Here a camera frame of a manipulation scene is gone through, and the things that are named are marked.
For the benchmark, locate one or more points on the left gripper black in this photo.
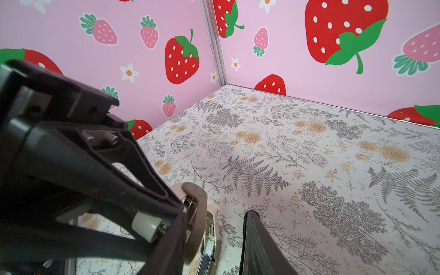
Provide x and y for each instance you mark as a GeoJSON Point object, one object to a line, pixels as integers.
{"type": "Point", "coordinates": [72, 174]}

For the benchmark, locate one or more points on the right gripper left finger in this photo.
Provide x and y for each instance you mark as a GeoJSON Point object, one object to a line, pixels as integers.
{"type": "Point", "coordinates": [163, 228]}

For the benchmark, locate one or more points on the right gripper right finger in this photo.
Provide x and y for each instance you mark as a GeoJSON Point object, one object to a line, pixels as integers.
{"type": "Point", "coordinates": [260, 253]}

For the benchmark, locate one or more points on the beige mini stapler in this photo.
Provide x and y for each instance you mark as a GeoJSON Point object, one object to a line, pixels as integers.
{"type": "Point", "coordinates": [203, 245]}

